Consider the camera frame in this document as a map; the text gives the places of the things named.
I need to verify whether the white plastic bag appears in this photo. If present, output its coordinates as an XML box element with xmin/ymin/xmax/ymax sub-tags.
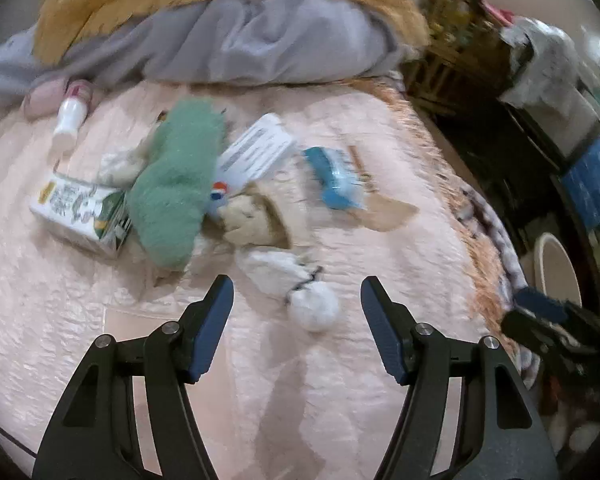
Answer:
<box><xmin>500</xmin><ymin>17</ymin><xmax>586</xmax><ymax>111</ymax></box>

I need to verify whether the white teddy bear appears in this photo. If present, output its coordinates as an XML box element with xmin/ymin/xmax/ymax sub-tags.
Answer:
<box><xmin>235</xmin><ymin>250</ymin><xmax>341</xmax><ymax>333</ymax></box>

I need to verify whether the green fuzzy plush toy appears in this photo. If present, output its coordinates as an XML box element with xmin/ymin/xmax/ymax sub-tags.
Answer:
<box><xmin>127</xmin><ymin>100</ymin><xmax>226</xmax><ymax>268</ymax></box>

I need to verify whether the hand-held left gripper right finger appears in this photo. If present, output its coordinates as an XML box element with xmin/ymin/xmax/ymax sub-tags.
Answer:
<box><xmin>360</xmin><ymin>275</ymin><xmax>556</xmax><ymax>480</ymax></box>

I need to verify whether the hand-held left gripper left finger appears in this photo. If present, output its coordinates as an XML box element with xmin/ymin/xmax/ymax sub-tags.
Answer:
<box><xmin>32</xmin><ymin>274</ymin><xmax>235</xmax><ymax>480</ymax></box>

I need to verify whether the white plastic bin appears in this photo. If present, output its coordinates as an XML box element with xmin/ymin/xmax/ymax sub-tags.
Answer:
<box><xmin>532</xmin><ymin>232</ymin><xmax>583</xmax><ymax>311</ymax></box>

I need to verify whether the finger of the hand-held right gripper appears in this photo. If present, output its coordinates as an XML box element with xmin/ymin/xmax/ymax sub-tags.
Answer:
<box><xmin>500</xmin><ymin>309</ymin><xmax>600</xmax><ymax>361</ymax></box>
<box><xmin>512</xmin><ymin>286</ymin><xmax>586</xmax><ymax>326</ymax></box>

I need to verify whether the pink fringed bedspread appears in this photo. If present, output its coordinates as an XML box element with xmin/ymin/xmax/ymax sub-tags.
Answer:
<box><xmin>0</xmin><ymin>77</ymin><xmax>521</xmax><ymax>480</ymax></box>

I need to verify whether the wooden crib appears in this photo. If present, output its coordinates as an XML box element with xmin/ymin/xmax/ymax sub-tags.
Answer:
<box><xmin>405</xmin><ymin>0</ymin><xmax>511</xmax><ymax>111</ymax></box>

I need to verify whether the striped plush blanket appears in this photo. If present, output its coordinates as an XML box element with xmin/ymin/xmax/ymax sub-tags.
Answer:
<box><xmin>455</xmin><ymin>185</ymin><xmax>541</xmax><ymax>391</ymax></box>

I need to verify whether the black cable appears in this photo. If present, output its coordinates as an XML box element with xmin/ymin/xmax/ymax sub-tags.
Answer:
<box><xmin>0</xmin><ymin>417</ymin><xmax>38</xmax><ymax>461</ymax></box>

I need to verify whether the white bottle red label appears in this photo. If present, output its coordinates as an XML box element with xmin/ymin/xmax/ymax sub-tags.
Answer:
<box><xmin>52</xmin><ymin>82</ymin><xmax>93</xmax><ymax>156</ymax></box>

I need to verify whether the blue white plastic packet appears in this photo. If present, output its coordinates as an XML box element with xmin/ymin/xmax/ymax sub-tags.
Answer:
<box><xmin>302</xmin><ymin>146</ymin><xmax>366</xmax><ymax>211</ymax></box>

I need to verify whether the blue storage box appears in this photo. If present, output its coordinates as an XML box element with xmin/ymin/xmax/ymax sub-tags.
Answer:
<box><xmin>560</xmin><ymin>132</ymin><xmax>600</xmax><ymax>231</ymax></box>

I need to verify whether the pink plush cloth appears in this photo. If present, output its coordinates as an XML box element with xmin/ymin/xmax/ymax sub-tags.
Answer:
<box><xmin>22</xmin><ymin>77</ymin><xmax>101</xmax><ymax>121</ymax></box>

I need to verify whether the white tablet box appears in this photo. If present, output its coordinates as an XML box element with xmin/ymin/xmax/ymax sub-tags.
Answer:
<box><xmin>215</xmin><ymin>112</ymin><xmax>297</xmax><ymax>191</ymax></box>

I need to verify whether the beige plush toy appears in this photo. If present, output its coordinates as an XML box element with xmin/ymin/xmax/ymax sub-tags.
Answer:
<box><xmin>215</xmin><ymin>190</ymin><xmax>296</xmax><ymax>253</ymax></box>

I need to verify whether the bottle with red blue label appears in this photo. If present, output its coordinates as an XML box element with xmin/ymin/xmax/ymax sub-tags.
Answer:
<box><xmin>207</xmin><ymin>180</ymin><xmax>236</xmax><ymax>221</ymax></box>

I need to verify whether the green white medicine box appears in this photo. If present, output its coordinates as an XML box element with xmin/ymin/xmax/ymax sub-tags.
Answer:
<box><xmin>29</xmin><ymin>172</ymin><xmax>133</xmax><ymax>260</ymax></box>

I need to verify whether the white plush toy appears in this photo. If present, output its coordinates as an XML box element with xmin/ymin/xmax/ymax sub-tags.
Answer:
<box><xmin>550</xmin><ymin>405</ymin><xmax>600</xmax><ymax>456</ymax></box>
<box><xmin>97</xmin><ymin>147</ymin><xmax>148</xmax><ymax>188</ymax></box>

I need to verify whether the grey blanket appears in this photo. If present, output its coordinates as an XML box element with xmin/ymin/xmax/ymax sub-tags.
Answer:
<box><xmin>0</xmin><ymin>0</ymin><xmax>411</xmax><ymax>111</ymax></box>

